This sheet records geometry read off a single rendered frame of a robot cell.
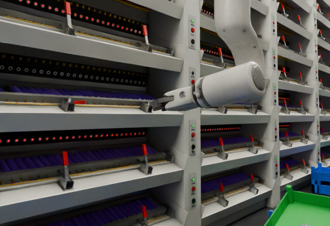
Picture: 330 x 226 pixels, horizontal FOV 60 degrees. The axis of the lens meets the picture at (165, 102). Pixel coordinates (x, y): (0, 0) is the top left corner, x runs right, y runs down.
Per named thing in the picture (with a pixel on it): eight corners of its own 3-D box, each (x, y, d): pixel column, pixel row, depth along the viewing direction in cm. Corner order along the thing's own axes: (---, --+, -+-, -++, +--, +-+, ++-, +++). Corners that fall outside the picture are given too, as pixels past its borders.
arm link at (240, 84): (221, 78, 78) (200, 72, 72) (266, 64, 69) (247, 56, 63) (225, 108, 76) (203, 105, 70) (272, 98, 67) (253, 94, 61)
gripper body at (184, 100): (195, 106, 71) (163, 114, 79) (218, 107, 78) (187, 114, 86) (190, 77, 72) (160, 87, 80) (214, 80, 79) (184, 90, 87)
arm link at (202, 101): (203, 106, 70) (193, 109, 72) (223, 107, 76) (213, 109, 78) (198, 73, 71) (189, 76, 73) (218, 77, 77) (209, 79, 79)
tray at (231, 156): (268, 159, 151) (277, 135, 148) (197, 177, 108) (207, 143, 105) (236, 143, 164) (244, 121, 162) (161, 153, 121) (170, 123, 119)
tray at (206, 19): (266, 50, 154) (275, 25, 151) (196, 25, 111) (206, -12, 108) (235, 43, 167) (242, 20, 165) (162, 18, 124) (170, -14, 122)
